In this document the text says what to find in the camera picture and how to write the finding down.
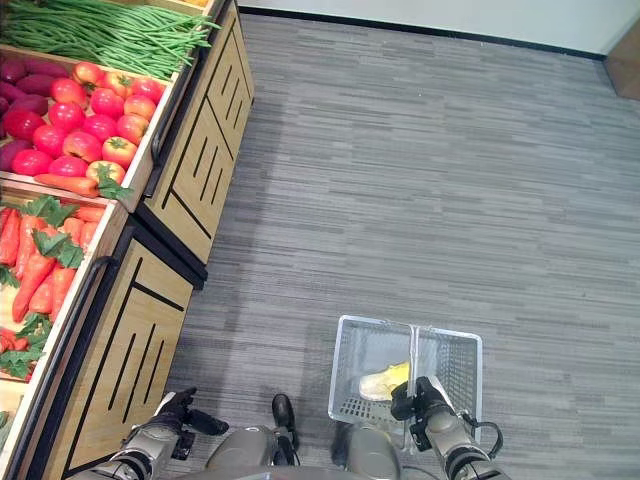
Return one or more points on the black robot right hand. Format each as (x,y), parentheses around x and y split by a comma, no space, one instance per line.
(407,402)

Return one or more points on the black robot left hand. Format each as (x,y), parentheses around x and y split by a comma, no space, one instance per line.
(180,406)

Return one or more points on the clear plastic shopping basket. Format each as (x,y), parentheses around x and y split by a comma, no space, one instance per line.
(360,350)

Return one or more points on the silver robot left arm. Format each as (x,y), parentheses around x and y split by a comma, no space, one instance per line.
(142,447)

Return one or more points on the yellow vegetable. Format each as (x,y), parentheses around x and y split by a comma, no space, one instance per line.
(382,384)

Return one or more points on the silver robot right leg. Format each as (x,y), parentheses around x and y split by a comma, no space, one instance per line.
(372,450)

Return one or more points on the silver robot leg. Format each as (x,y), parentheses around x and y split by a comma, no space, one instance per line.
(245,446)
(372,450)

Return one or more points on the silver robot left leg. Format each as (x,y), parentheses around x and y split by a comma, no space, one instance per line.
(245,446)

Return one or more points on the wooden display stand, carrot bin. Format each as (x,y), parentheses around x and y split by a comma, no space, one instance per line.
(135,340)

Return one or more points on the dark robot left foot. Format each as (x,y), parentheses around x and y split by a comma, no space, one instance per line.
(283,410)

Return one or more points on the orange carrot with leaves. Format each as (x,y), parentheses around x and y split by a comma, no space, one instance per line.
(61,290)
(88,235)
(34,282)
(91,214)
(65,184)
(73,228)
(10,239)
(7,341)
(42,296)
(27,245)

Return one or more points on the green vegetable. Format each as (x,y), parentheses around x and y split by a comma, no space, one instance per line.
(4,425)

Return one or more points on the red tomato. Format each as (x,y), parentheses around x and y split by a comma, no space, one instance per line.
(106,103)
(132,129)
(66,116)
(118,83)
(100,128)
(119,152)
(105,171)
(50,141)
(87,74)
(140,107)
(81,146)
(67,166)
(67,92)
(31,162)
(22,124)
(148,90)

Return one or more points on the purple sweet potato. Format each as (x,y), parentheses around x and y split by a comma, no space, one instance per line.
(30,104)
(10,92)
(46,68)
(12,153)
(11,70)
(35,84)

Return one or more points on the heap of green beans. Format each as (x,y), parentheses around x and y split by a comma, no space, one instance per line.
(105,32)

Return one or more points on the brown wooden panel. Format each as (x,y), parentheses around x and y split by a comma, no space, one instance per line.
(625,65)

